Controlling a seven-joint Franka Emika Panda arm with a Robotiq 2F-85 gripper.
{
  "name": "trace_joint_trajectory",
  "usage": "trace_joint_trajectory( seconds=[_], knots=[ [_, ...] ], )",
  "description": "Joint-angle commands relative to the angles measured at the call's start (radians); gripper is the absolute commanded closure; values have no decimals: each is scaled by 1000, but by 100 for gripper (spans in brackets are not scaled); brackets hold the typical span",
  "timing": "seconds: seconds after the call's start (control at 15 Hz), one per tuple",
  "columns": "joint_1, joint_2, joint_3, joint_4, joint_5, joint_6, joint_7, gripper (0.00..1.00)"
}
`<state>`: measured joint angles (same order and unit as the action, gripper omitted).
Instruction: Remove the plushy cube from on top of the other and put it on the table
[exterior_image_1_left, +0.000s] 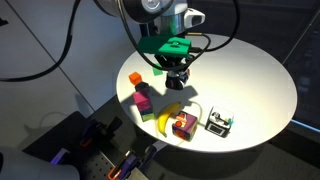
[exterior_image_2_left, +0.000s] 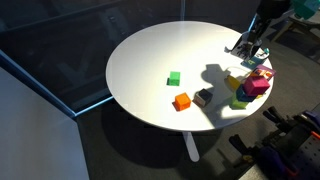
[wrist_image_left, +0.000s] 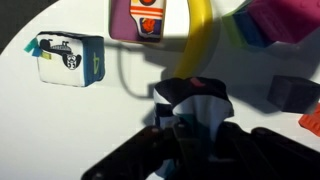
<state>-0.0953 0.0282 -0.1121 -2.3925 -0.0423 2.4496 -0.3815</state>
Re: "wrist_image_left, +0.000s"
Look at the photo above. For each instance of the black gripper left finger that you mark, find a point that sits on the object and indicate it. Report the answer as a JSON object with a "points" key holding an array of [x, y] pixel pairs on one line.
{"points": [[140, 153]]}

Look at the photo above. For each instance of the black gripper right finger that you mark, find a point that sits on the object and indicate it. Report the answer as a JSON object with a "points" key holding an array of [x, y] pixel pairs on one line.
{"points": [[273, 156]]}

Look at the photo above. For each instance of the zebra print plush cube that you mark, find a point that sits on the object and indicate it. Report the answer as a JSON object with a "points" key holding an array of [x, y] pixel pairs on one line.
{"points": [[196, 106]]}

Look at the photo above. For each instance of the orange foam cube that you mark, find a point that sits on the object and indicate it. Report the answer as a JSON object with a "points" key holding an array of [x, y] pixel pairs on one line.
{"points": [[312, 121]]}

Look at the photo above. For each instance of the dark grey foam cube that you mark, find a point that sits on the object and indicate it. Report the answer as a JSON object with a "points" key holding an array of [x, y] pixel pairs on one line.
{"points": [[293, 94]]}

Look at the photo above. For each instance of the blue number four plush cube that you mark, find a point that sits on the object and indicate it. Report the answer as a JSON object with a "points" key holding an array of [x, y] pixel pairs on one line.
{"points": [[66, 63]]}

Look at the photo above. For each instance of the blue foam cube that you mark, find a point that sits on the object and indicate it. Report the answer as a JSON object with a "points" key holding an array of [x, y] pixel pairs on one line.
{"points": [[251, 30]]}

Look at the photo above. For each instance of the purple orange plush cube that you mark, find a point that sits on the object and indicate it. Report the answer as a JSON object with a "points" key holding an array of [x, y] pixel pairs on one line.
{"points": [[140, 23]]}

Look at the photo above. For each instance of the yellow toy banana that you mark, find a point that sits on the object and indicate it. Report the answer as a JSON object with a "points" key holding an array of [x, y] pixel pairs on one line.
{"points": [[196, 40]]}

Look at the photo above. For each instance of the lime green foam block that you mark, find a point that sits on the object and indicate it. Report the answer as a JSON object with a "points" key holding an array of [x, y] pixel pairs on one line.
{"points": [[231, 28]]}

